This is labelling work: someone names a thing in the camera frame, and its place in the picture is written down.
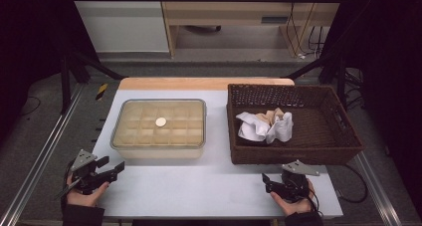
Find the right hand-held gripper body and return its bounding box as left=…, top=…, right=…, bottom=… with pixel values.
left=278, top=159, right=321, bottom=204

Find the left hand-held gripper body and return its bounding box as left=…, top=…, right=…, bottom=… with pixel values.
left=68, top=148, right=107, bottom=196

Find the cream compartment storage box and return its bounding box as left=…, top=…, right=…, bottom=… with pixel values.
left=109, top=99, right=207, bottom=160

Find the brown wicker basket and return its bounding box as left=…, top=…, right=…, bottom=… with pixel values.
left=226, top=83, right=365, bottom=165

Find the beige sock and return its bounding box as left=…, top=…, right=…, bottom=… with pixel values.
left=257, top=107, right=287, bottom=126

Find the clear plastic lid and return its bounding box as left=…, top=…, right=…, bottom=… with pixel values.
left=109, top=99, right=207, bottom=150

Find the person's left hand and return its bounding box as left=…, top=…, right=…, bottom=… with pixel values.
left=66, top=173, right=110, bottom=208

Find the person's right hand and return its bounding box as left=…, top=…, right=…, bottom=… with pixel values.
left=269, top=179, right=317, bottom=217

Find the yellow black striped tape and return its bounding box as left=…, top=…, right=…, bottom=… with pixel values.
left=95, top=83, right=109, bottom=102

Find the black metal stand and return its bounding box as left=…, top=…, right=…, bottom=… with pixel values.
left=284, top=51, right=349, bottom=111
left=59, top=50, right=126, bottom=114

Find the white cabinet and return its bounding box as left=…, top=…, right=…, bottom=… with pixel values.
left=68, top=0, right=170, bottom=54

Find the black curtain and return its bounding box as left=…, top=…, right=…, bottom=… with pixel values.
left=319, top=0, right=422, bottom=217
left=0, top=0, right=101, bottom=147

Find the wooden desk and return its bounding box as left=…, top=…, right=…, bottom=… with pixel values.
left=158, top=0, right=346, bottom=59

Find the left hand-held gripper cable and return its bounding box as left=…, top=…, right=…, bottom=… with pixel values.
left=54, top=159, right=83, bottom=201

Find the hand-held gripper cable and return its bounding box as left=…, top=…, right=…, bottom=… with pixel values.
left=54, top=159, right=83, bottom=201
left=307, top=190, right=324, bottom=217

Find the right hand-held gripper cable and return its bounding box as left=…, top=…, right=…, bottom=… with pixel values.
left=307, top=190, right=324, bottom=217

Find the aluminium rail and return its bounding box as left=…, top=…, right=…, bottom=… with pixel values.
left=352, top=150, right=404, bottom=226
left=0, top=83, right=86, bottom=226

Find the thin black floor cable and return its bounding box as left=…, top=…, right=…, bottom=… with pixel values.
left=18, top=96, right=43, bottom=118

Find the black cable bundle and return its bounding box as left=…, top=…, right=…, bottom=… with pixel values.
left=342, top=68, right=366, bottom=112

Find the yellow cable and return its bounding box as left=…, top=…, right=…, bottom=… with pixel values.
left=297, top=0, right=317, bottom=58

